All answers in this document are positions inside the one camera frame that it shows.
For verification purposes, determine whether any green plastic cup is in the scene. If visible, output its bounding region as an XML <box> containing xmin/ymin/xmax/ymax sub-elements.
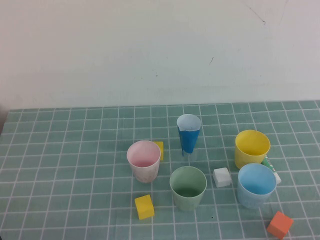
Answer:
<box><xmin>169</xmin><ymin>165</ymin><xmax>208</xmax><ymax>212</ymax></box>

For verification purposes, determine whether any pink plastic cup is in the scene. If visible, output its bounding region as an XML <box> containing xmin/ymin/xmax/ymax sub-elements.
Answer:
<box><xmin>126</xmin><ymin>140</ymin><xmax>161</xmax><ymax>184</ymax></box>

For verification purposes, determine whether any yellow foam cube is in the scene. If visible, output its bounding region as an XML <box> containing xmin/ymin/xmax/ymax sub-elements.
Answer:
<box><xmin>134</xmin><ymin>194</ymin><xmax>155</xmax><ymax>221</ymax></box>
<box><xmin>152</xmin><ymin>141</ymin><xmax>165</xmax><ymax>162</ymax></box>

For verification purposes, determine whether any white foam cube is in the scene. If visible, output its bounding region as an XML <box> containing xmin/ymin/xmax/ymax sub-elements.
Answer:
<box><xmin>212</xmin><ymin>167</ymin><xmax>232</xmax><ymax>188</ymax></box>

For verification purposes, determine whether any blue paper cone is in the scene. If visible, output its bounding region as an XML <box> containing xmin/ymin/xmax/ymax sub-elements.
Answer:
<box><xmin>176</xmin><ymin>113</ymin><xmax>202</xmax><ymax>157</ymax></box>

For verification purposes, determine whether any green checkered tablecloth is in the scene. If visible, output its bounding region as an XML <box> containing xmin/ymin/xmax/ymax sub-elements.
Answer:
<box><xmin>0</xmin><ymin>99</ymin><xmax>320</xmax><ymax>240</ymax></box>

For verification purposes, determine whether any light blue plastic cup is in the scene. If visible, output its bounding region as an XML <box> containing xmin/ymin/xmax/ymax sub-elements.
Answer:
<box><xmin>236</xmin><ymin>163</ymin><xmax>277</xmax><ymax>210</ymax></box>

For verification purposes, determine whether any orange foam cube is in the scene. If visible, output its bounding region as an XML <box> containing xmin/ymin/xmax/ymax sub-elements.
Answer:
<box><xmin>266</xmin><ymin>210</ymin><xmax>294</xmax><ymax>240</ymax></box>

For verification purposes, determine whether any green white glue stick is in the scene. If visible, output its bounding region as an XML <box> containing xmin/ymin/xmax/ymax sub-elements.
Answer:
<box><xmin>261</xmin><ymin>154</ymin><xmax>282</xmax><ymax>185</ymax></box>

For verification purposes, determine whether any yellow plastic cup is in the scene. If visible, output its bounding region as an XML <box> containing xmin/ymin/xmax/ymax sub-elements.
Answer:
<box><xmin>234</xmin><ymin>129</ymin><xmax>271</xmax><ymax>170</ymax></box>

